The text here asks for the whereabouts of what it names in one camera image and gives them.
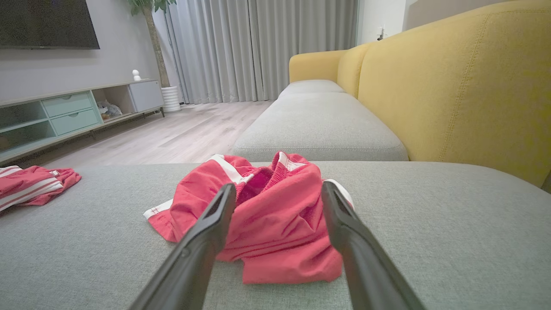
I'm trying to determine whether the black flat television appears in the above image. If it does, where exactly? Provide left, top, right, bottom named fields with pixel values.
left=0, top=0, right=100, bottom=50

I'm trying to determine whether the grey sofa seat cushion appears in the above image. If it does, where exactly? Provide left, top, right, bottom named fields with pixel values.
left=278, top=79, right=347, bottom=99
left=232, top=92, right=409, bottom=163

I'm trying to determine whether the red jersey with white sleeves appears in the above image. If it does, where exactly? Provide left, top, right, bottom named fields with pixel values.
left=0, top=165, right=82, bottom=212

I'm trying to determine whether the yellow grey sofa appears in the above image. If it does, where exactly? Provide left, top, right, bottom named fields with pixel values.
left=0, top=161, right=551, bottom=310

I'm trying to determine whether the soft toy in cabinet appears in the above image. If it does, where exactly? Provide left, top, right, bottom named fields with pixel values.
left=97, top=100, right=123, bottom=121

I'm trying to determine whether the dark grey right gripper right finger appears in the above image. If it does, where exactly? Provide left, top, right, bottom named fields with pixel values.
left=321, top=181, right=427, bottom=310

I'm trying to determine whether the white ribbed plant pot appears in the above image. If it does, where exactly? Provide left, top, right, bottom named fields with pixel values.
left=161, top=86, right=182, bottom=113

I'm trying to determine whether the pale green TV cabinet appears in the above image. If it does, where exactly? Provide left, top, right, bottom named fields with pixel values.
left=0, top=79, right=166, bottom=164

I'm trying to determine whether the yellow sofa backrest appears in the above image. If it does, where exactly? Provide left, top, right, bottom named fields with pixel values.
left=288, top=0, right=551, bottom=188

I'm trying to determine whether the indoor tree plant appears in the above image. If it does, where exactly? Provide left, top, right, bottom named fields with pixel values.
left=127, top=0, right=177, bottom=89

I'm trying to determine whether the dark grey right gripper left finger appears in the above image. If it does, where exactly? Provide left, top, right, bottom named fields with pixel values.
left=129, top=183, right=237, bottom=310

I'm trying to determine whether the pale green cabinet drawer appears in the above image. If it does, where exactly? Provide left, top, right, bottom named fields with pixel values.
left=42, top=93, right=93, bottom=118
left=50, top=108, right=102, bottom=136

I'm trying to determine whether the grey cabinet door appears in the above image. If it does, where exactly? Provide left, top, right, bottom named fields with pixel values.
left=129, top=81, right=164, bottom=112

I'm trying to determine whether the red garment with white trim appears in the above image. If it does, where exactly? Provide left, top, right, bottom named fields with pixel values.
left=143, top=151, right=354, bottom=285

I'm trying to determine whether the grey pleated curtain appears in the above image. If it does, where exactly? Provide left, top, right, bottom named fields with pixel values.
left=164, top=0, right=359, bottom=105

